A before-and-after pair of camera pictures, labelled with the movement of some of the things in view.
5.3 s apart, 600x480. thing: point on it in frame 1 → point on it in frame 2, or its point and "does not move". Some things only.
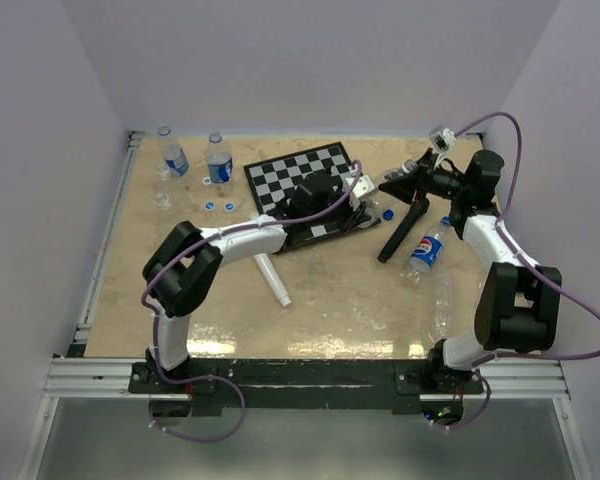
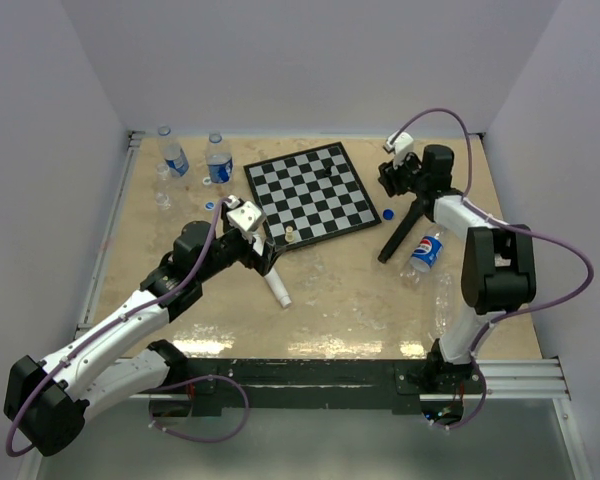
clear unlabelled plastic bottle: (161, 199) does not move
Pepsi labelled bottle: (426, 254) does not move
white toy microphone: (274, 280) does not move
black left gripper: (353, 218) → (254, 260)
